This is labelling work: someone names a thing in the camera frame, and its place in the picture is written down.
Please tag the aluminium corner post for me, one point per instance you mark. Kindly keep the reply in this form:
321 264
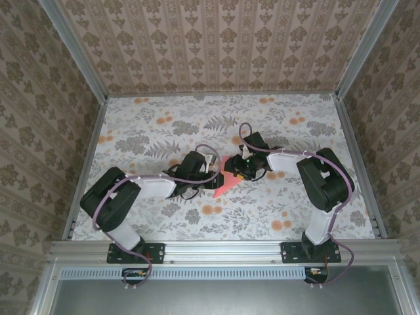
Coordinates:
75 49
364 49

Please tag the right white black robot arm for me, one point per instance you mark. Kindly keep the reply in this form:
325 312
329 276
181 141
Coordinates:
318 226

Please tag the aluminium front frame rail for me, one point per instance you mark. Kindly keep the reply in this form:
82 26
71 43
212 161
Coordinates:
223 251

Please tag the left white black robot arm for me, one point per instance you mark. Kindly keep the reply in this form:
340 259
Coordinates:
124 234

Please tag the grey metal panel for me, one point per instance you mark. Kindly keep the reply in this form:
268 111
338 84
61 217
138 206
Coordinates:
223 298

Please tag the black connector board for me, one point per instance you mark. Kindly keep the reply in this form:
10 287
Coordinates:
134 274
316 273

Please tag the aluminium side rail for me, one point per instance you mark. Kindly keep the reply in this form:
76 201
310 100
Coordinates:
358 164
88 164

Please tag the floral table cover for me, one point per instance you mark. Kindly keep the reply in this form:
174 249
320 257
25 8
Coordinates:
164 108

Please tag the pink paper sheet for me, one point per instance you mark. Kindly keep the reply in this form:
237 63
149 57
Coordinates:
226 187

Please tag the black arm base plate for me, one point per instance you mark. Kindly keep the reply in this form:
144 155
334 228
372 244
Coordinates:
157 252
290 252

